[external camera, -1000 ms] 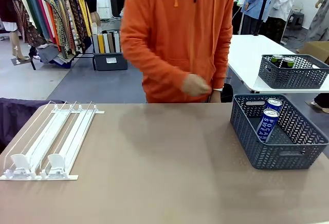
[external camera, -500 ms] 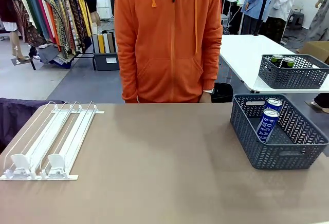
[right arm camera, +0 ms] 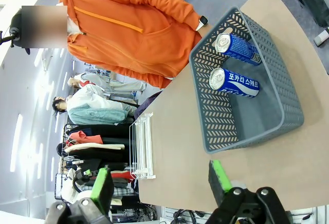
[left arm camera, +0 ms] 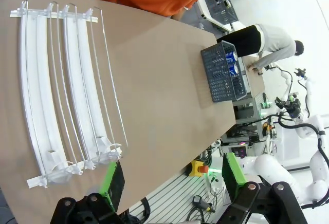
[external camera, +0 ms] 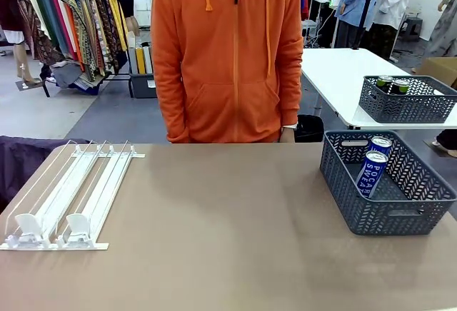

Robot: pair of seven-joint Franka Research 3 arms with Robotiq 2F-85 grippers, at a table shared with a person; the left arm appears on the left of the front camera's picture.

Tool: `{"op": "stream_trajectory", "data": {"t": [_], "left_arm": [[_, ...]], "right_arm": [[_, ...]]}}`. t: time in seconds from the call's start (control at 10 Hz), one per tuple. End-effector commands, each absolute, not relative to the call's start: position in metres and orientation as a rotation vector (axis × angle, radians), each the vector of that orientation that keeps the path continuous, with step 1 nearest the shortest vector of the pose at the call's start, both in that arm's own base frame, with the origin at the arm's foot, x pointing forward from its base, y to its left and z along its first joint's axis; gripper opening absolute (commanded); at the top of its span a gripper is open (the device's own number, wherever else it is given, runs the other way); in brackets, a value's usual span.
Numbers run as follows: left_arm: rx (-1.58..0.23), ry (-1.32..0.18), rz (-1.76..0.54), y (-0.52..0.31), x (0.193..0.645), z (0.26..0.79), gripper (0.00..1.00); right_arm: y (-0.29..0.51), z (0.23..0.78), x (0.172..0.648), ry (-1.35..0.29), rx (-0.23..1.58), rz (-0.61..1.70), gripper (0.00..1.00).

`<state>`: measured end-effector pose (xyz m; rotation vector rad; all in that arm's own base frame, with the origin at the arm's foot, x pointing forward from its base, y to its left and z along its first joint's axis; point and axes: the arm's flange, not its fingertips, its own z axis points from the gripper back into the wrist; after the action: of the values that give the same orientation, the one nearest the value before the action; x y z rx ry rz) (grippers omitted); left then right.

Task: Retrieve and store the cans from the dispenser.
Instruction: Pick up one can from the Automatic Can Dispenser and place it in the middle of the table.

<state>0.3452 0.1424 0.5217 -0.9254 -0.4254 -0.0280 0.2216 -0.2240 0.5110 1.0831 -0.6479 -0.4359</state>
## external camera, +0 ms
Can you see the person's left hand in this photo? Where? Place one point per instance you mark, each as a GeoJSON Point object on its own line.
{"type": "Point", "coordinates": [287, 135]}

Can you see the blue Pocari Sweat can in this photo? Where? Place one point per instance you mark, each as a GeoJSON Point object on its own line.
{"type": "Point", "coordinates": [381, 145]}
{"type": "Point", "coordinates": [371, 175]}

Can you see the grey plastic lattice basket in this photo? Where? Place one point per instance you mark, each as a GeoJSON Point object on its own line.
{"type": "Point", "coordinates": [385, 214]}
{"type": "Point", "coordinates": [407, 107]}

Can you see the person's right forearm orange sleeve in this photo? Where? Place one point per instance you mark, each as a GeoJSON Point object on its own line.
{"type": "Point", "coordinates": [171, 111]}

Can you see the person's left forearm orange sleeve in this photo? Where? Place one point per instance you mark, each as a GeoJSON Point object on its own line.
{"type": "Point", "coordinates": [291, 100]}

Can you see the white can dispenser rack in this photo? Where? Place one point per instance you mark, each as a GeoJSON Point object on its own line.
{"type": "Point", "coordinates": [103, 182]}

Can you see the white dispenser pusher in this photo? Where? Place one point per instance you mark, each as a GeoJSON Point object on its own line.
{"type": "Point", "coordinates": [76, 223]}
{"type": "Point", "coordinates": [26, 223]}

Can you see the black waste bin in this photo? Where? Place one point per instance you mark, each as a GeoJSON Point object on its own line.
{"type": "Point", "coordinates": [310, 129]}

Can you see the white table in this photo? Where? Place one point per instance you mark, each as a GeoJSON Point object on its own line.
{"type": "Point", "coordinates": [339, 75]}

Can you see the person in orange hoodie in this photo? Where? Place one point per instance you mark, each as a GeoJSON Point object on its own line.
{"type": "Point", "coordinates": [228, 75]}

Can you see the black stand pole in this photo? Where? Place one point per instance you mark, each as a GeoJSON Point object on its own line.
{"type": "Point", "coordinates": [364, 15]}

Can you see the grey storage bin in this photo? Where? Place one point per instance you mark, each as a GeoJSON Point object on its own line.
{"type": "Point", "coordinates": [143, 86]}

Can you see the white fabric board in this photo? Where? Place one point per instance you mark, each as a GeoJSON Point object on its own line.
{"type": "Point", "coordinates": [148, 59]}

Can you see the bystander's leg and shoe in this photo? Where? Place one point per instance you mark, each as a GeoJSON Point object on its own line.
{"type": "Point", "coordinates": [450, 138]}

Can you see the yellow fabric board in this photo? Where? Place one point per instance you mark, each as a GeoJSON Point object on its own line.
{"type": "Point", "coordinates": [141, 60]}

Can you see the grey plastic stool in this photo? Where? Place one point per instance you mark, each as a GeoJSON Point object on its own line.
{"type": "Point", "coordinates": [412, 27]}

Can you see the cardboard box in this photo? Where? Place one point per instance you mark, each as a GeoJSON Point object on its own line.
{"type": "Point", "coordinates": [442, 66]}

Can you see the grey fabric board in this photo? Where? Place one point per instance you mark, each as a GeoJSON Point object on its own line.
{"type": "Point", "coordinates": [133, 59]}

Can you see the mannequin in grey dress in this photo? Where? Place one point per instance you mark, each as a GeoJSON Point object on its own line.
{"type": "Point", "coordinates": [444, 29]}

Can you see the yellow hanging garment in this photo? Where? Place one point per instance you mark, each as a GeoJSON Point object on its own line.
{"type": "Point", "coordinates": [115, 8]}

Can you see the dark floral hanging garment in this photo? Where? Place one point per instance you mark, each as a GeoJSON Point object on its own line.
{"type": "Point", "coordinates": [103, 15]}

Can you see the clothes pile on floor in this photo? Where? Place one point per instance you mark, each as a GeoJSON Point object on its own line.
{"type": "Point", "coordinates": [71, 75]}

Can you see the olive patterned hanging dress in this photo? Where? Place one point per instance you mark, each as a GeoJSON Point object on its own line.
{"type": "Point", "coordinates": [84, 29]}

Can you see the orange hanging garment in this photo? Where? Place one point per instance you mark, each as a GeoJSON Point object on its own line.
{"type": "Point", "coordinates": [73, 40]}

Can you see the pink hanging garment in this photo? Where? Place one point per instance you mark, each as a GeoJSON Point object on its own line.
{"type": "Point", "coordinates": [57, 8]}

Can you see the brown patterned hanging garment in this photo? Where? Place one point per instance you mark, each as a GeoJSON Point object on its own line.
{"type": "Point", "coordinates": [39, 43]}

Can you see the dark purple cloth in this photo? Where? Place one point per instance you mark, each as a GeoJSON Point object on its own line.
{"type": "Point", "coordinates": [21, 154]}

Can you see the green hanging garment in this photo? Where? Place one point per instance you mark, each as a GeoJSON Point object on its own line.
{"type": "Point", "coordinates": [42, 4]}

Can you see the mannequin in maroon top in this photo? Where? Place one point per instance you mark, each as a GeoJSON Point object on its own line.
{"type": "Point", "coordinates": [9, 0]}

